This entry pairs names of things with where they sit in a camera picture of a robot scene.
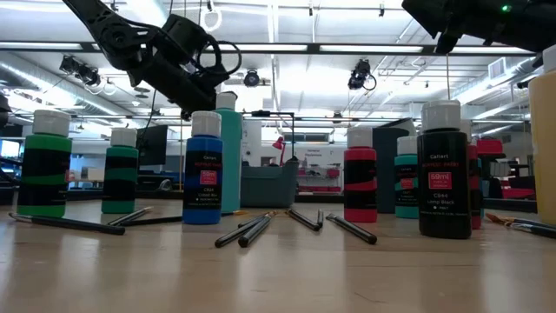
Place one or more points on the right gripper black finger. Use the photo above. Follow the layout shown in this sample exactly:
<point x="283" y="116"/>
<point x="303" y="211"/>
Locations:
<point x="445" y="43"/>
<point x="430" y="15"/>

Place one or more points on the small cobalt blue paint bottle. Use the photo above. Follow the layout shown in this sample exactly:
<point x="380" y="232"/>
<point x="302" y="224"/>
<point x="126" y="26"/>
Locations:
<point x="203" y="145"/>

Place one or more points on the large teal paint bottle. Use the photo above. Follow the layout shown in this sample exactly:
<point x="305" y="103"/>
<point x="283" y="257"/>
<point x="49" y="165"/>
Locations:
<point x="232" y="152"/>

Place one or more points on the small green paint bottle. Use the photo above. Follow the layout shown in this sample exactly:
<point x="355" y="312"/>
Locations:
<point x="120" y="152"/>
<point x="43" y="148"/>

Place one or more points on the small black paint bottle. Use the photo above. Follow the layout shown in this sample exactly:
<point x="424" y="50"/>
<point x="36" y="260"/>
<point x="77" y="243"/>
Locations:
<point x="443" y="148"/>

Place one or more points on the small teal paint bottle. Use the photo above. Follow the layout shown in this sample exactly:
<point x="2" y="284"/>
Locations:
<point x="406" y="161"/>

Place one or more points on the large yellow paint bottle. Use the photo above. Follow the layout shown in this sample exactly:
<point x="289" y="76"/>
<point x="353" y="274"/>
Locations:
<point x="543" y="130"/>

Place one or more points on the small red paint bottle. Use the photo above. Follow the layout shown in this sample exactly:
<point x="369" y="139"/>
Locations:
<point x="474" y="174"/>
<point x="360" y="156"/>

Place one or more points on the black paintbrush silver ferrule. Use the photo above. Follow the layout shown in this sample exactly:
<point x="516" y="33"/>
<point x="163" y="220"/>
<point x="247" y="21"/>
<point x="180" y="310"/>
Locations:
<point x="352" y="229"/>
<point x="320" y="219"/>
<point x="65" y="223"/>

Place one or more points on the black monitor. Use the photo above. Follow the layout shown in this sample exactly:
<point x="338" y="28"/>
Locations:
<point x="152" y="145"/>

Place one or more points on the black ceiling spotlight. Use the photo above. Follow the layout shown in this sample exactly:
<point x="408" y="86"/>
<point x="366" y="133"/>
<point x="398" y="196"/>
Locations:
<point x="82" y="71"/>

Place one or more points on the red storage bins shelf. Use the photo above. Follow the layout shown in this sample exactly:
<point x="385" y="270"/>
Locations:
<point x="488" y="147"/>
<point x="332" y="173"/>

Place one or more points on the black overhead rig beam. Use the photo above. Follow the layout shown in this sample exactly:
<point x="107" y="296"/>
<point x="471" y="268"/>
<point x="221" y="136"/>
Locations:
<point x="317" y="48"/>

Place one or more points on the red desk lamp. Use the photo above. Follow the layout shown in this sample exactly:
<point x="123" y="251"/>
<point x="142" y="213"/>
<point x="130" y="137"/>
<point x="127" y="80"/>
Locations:
<point x="278" y="143"/>

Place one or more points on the blue-grey plastic bin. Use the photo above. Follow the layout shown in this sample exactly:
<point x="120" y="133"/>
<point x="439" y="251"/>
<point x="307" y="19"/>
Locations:
<point x="269" y="187"/>

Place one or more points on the dark blue plastic cup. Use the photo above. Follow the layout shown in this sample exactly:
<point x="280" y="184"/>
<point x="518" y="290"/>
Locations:
<point x="384" y="174"/>

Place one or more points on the black hanging camera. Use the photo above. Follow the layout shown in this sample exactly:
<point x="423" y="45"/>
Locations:
<point x="251" y="78"/>
<point x="359" y="74"/>

